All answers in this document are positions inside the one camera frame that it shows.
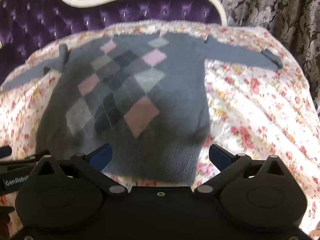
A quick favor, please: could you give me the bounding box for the grey argyle knit sweater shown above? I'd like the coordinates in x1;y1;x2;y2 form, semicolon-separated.
3;33;283;185

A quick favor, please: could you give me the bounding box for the floral quilted bedspread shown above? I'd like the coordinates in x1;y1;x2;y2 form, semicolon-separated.
7;20;319;239

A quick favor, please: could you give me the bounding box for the purple tufted headboard white frame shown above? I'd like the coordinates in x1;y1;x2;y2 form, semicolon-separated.
1;0;227;80

